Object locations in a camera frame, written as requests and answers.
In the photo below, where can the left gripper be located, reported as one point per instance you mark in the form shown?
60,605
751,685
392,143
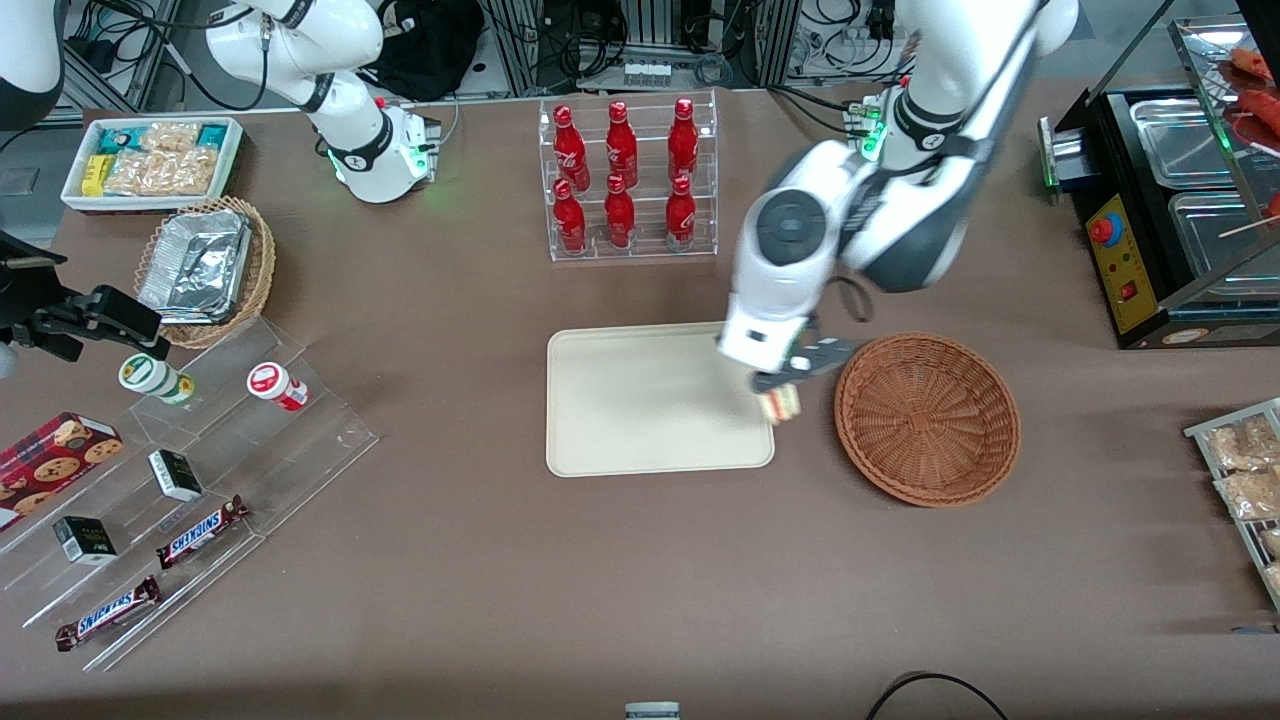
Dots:
813,331

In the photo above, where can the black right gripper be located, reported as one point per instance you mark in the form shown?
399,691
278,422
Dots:
33,306

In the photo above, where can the triangular sandwich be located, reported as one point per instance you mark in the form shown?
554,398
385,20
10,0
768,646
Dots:
782,403

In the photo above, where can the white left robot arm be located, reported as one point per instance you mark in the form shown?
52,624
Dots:
790,225

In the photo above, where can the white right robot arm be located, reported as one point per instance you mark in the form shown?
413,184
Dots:
300,40

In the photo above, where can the round brown wicker basket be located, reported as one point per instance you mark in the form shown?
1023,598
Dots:
930,420

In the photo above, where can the light wicker basket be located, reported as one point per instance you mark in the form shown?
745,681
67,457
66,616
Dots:
262,270

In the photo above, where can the cream rectangular tray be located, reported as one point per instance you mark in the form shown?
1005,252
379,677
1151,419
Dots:
640,400

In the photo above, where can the tray of packaged crackers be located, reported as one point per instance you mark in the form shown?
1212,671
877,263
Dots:
1200,432

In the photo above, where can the green lidded cup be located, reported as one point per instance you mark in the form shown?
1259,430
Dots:
150,375

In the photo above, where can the aluminium foil container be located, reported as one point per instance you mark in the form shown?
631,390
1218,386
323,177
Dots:
195,265

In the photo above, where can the white snack bin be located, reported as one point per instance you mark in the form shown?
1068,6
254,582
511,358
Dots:
75,200

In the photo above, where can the yellow snack pack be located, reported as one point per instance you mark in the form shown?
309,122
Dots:
95,175

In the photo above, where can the clear rice cracker bag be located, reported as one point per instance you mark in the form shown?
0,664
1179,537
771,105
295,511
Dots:
165,172

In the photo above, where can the red lidded cup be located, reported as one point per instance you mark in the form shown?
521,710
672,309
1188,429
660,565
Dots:
275,385

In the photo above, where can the red cookie box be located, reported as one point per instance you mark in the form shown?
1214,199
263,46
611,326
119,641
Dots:
50,465

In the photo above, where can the small black box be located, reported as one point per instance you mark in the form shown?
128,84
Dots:
85,540
176,476

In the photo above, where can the teal snack pack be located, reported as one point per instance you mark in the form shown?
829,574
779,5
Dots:
115,140

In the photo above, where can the clear acrylic bottle rack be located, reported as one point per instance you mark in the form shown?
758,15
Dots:
645,250

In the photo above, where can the red cola bottle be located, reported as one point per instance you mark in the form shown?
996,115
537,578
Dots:
569,145
619,215
621,145
683,140
569,220
680,213

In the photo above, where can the clear acrylic stepped display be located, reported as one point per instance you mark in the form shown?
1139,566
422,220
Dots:
300,445

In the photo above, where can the Snickers bar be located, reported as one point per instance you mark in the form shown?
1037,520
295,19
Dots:
200,532
105,613

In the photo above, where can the white power strip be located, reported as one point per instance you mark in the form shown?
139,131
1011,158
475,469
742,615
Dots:
646,73

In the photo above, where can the black hot food display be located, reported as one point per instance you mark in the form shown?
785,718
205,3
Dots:
1125,270

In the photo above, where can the grey box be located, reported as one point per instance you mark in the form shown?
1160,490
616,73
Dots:
652,711

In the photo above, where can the black bag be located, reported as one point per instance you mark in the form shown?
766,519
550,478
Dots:
430,45

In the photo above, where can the steel food pan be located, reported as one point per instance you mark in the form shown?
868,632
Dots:
1180,140
1215,235

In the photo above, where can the bagged pastry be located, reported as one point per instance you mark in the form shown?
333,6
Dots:
1250,495
1245,445

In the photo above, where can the red sausage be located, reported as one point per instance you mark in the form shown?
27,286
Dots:
1262,105
1255,65

